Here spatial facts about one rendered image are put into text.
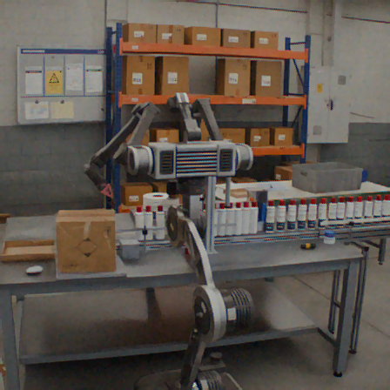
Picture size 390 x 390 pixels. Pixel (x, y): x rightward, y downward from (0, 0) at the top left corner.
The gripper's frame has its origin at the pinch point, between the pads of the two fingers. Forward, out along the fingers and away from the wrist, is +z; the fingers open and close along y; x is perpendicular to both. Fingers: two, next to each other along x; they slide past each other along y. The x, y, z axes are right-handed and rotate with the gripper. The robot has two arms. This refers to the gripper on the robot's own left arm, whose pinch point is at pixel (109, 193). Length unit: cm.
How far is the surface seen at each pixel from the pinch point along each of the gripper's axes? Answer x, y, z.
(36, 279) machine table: 59, -32, -3
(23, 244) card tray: 58, 24, -6
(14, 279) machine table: 67, -30, -10
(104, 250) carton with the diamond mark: 22.6, -36.2, 9.1
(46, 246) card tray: 48, 20, 4
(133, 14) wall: -209, 435, -38
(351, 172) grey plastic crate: -194, 115, 180
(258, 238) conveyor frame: -50, -11, 82
